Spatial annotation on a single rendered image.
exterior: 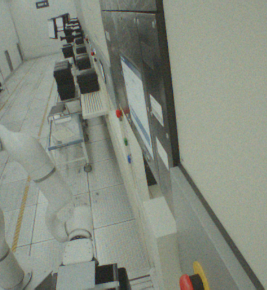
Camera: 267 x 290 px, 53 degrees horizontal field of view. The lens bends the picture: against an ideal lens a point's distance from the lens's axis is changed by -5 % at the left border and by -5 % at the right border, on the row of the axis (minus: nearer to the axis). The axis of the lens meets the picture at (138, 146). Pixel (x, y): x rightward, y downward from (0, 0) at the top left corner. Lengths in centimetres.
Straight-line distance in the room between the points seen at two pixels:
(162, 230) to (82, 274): 41
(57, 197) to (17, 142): 23
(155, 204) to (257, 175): 43
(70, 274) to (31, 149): 41
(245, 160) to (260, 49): 10
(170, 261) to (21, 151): 56
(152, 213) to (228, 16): 47
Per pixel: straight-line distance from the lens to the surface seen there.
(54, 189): 98
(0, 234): 134
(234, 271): 33
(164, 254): 62
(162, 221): 61
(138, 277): 132
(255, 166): 25
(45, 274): 147
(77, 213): 111
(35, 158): 93
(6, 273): 142
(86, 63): 480
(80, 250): 100
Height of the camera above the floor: 182
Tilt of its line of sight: 29 degrees down
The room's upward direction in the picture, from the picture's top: 10 degrees counter-clockwise
